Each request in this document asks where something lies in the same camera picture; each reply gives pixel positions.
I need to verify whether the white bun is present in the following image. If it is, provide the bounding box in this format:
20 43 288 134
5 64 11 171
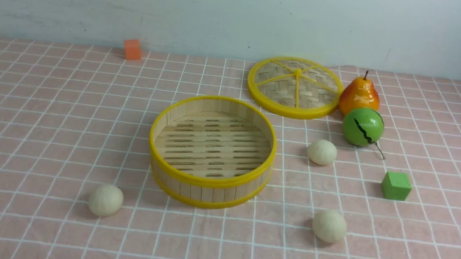
307 139 338 166
88 184 124 217
311 209 347 244

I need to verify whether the green foam cube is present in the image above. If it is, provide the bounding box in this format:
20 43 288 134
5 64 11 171
381 171 412 201

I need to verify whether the green toy watermelon ball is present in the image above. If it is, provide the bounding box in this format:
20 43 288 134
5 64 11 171
343 107 386 160

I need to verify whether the orange foam cube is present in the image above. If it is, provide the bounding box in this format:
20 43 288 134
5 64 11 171
123 39 142 61

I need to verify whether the bamboo steamer tray yellow rim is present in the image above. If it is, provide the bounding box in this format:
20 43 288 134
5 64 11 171
149 96 277 209

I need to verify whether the pink checkered tablecloth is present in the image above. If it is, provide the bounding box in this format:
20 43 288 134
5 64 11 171
0 37 461 259

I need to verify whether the orange yellow toy pear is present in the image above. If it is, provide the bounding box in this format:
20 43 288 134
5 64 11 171
338 71 380 116

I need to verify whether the woven bamboo steamer lid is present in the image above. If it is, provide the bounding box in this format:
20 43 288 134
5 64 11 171
247 57 344 120

